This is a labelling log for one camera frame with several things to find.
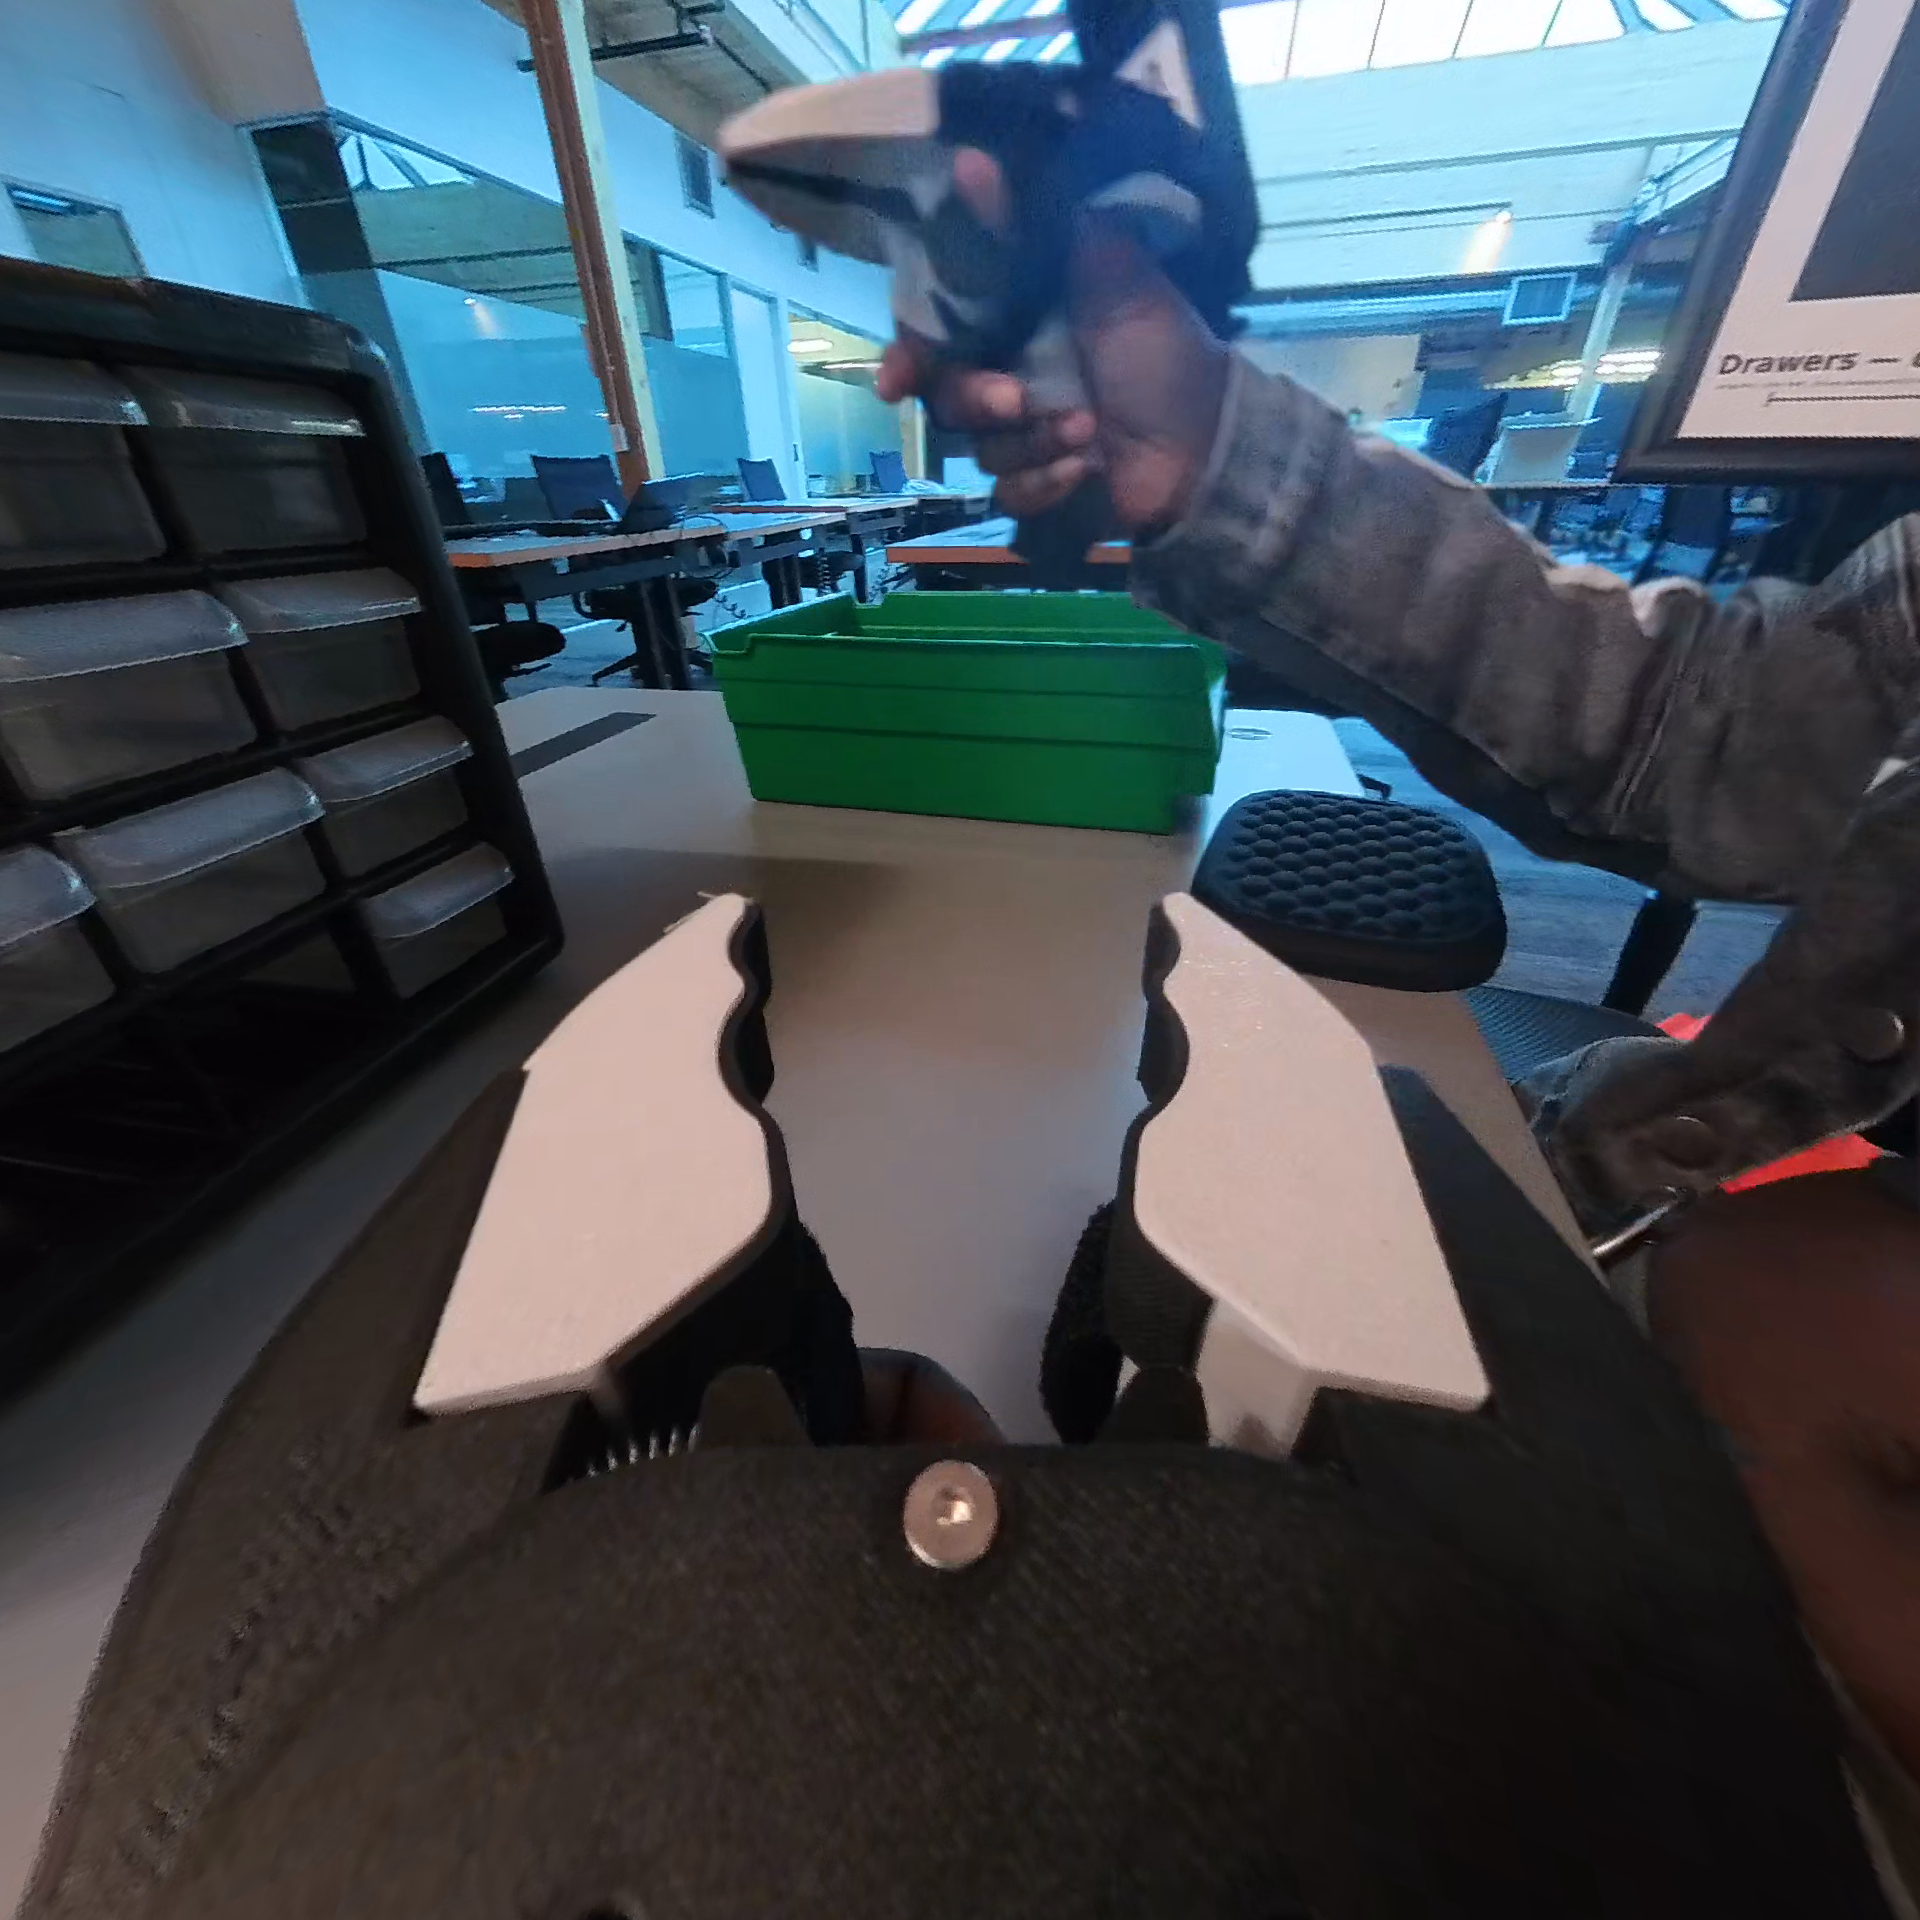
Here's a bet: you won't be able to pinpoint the wooden office desk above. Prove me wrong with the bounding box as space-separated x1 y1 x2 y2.
885 518 1143 571
447 518 729 696
717 504 921 609

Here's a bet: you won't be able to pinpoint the black drawer cabinet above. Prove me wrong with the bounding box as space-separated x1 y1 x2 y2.
0 256 567 1405

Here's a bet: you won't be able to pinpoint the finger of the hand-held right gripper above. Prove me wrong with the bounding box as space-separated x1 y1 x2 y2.
735 158 939 273
717 67 962 168

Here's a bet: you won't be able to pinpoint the black mesh chair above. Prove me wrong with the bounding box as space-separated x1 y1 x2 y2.
1477 887 1706 1088

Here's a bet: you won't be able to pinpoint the green plastic bin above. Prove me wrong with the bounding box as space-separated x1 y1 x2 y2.
701 590 1235 838

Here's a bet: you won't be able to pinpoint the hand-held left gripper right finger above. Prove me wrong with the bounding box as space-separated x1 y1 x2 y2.
1123 893 1493 1461

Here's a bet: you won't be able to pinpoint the rows of clear cabinet drawers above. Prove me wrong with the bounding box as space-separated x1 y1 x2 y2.
0 352 519 1053

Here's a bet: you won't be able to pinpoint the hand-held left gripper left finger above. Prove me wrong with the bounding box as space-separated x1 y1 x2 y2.
409 895 798 1421

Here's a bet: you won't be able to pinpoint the orange strap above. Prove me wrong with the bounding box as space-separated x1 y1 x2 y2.
1658 1008 1884 1198

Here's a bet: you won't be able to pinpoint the person's right hand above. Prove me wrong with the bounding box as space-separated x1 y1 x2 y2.
873 143 1251 530

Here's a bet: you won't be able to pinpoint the person's left forearm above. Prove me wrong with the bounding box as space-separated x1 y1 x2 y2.
1641 1178 1920 1787

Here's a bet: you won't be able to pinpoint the black framed instruction screen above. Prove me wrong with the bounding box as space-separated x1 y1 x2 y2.
1611 0 1920 486

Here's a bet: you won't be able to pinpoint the black rounded pad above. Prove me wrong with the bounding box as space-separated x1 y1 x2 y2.
1188 786 1513 995

